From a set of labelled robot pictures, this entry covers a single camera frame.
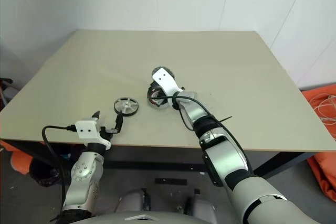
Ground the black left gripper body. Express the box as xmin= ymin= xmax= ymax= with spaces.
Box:
xmin=99 ymin=126 xmax=119 ymax=141

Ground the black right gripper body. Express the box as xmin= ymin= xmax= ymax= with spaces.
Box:
xmin=149 ymin=81 xmax=169 ymax=99

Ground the grey round motor housing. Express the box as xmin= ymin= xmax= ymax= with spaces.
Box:
xmin=145 ymin=81 xmax=170 ymax=109

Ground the spoked silver rotor wheel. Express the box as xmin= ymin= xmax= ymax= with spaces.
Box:
xmin=113 ymin=97 xmax=140 ymax=116

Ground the black plastic bag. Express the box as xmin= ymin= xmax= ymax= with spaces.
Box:
xmin=29 ymin=153 xmax=70 ymax=187

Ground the grey rounded robot leg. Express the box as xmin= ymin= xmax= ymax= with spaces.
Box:
xmin=118 ymin=188 xmax=151 ymax=213
xmin=185 ymin=188 xmax=219 ymax=216

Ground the black floor tape strip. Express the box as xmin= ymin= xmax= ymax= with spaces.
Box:
xmin=154 ymin=178 xmax=188 ymax=186

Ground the orange cloth beside black bag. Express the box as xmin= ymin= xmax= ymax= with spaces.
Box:
xmin=0 ymin=140 xmax=35 ymax=175

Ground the grey robot torso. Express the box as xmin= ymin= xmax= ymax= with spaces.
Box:
xmin=67 ymin=209 xmax=212 ymax=224

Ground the orange folded cloth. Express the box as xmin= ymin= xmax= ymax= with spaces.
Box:
xmin=306 ymin=153 xmax=336 ymax=204

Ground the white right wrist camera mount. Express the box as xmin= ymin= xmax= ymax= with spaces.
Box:
xmin=152 ymin=68 xmax=185 ymax=97

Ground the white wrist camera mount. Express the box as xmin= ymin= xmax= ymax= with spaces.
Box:
xmin=75 ymin=120 xmax=111 ymax=149
xmin=152 ymin=68 xmax=185 ymax=97

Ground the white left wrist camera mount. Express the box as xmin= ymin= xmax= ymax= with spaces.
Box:
xmin=75 ymin=120 xmax=111 ymax=149

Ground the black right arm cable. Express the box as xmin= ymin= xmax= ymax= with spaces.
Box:
xmin=167 ymin=94 xmax=254 ymax=175

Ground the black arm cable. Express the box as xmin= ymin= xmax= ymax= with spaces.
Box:
xmin=167 ymin=94 xmax=254 ymax=175
xmin=41 ymin=124 xmax=77 ymax=210

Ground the black metal table frame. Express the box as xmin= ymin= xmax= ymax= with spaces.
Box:
xmin=0 ymin=139 xmax=324 ymax=180

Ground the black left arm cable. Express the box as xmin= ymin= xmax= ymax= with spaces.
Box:
xmin=41 ymin=124 xmax=77 ymax=210

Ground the black cable tie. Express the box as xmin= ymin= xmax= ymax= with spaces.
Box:
xmin=216 ymin=114 xmax=233 ymax=125

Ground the orange cloth with white cord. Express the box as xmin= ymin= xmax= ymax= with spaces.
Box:
xmin=301 ymin=83 xmax=336 ymax=131

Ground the white cord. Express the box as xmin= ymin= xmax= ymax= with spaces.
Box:
xmin=309 ymin=92 xmax=336 ymax=125

